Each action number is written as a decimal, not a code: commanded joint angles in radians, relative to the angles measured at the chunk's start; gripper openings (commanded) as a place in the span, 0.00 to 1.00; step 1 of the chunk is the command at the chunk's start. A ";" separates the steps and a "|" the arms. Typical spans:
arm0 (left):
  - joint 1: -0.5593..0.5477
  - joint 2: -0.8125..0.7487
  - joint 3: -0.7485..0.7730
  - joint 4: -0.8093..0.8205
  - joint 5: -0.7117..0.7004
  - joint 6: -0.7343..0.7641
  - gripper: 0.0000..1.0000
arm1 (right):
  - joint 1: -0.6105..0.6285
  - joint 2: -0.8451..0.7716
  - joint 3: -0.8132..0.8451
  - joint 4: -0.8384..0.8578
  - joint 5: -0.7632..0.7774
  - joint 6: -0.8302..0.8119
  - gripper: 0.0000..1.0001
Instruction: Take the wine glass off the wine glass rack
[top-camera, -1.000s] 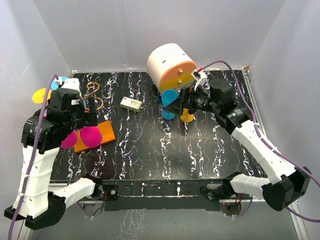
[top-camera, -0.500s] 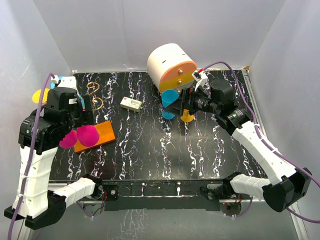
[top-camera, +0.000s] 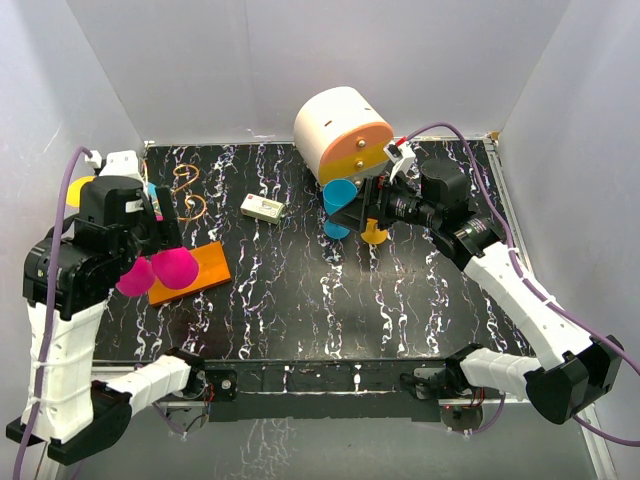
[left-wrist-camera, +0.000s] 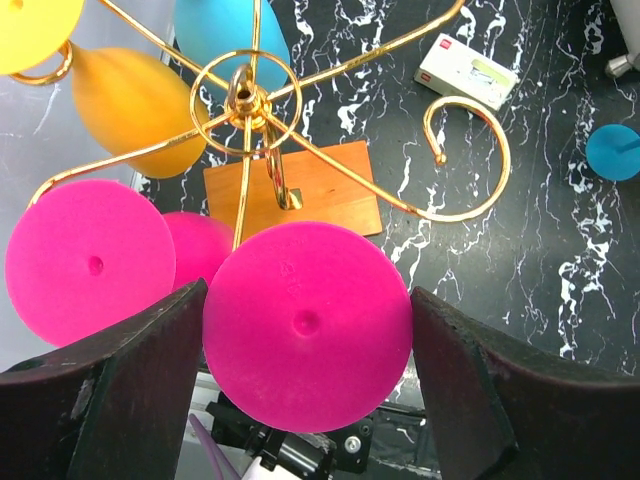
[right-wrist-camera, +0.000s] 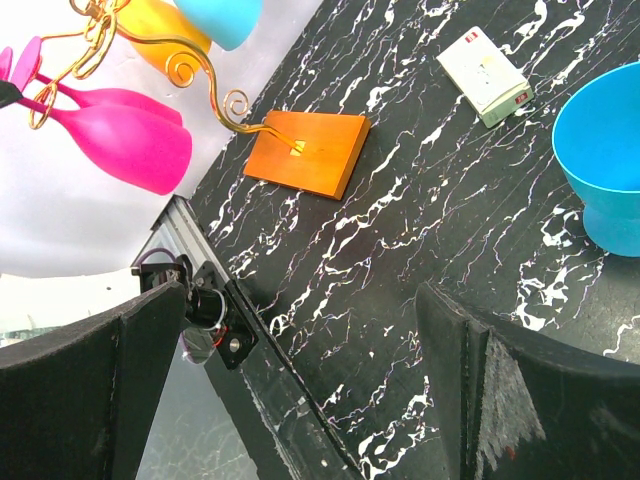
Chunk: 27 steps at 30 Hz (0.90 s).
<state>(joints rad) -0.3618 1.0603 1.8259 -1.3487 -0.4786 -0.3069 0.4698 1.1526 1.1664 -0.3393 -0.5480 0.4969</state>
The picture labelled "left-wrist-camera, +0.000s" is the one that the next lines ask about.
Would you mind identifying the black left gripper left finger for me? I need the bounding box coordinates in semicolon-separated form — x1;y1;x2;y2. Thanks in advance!
1;280;208;479

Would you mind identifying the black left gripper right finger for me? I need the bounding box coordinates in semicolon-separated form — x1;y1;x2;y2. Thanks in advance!
411;287;639;479

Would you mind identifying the pink wine glass front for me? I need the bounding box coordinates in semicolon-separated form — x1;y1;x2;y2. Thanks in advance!
203;222;412;433

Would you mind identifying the pink wine glass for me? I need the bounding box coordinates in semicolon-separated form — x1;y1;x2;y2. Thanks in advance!
203;222;412;433
5;179;233;347

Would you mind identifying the blue wine glass front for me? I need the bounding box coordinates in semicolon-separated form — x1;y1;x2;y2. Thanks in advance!
586;124;639;181

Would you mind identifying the blue wine glass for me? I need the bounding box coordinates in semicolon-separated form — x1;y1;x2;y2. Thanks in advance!
173;0;290;104
586;124;639;181

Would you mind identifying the pink wine glass left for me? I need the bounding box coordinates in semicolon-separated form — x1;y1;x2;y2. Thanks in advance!
5;179;233;347

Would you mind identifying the orange wooden rack base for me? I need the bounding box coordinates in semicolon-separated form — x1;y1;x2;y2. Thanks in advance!
204;151;382;239

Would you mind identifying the yellow wine glass left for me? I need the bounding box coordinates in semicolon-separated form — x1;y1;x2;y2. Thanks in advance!
1;1;209;156

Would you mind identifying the blue wine glass back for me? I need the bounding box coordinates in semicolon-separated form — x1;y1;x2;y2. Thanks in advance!
173;0;290;104

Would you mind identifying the small white cardboard box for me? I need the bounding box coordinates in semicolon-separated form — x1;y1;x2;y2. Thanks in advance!
414;34;519;112

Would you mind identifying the white round drawer cabinet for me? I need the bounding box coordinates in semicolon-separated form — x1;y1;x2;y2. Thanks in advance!
605;0;640;78

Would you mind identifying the black front mounting rail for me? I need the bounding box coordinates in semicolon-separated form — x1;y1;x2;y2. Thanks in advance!
205;396;441;479

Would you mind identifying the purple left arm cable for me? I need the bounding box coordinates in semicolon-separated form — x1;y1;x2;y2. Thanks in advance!
189;413;241;480

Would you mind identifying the gold wire glass rack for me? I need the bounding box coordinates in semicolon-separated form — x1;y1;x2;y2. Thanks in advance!
29;1;511;246

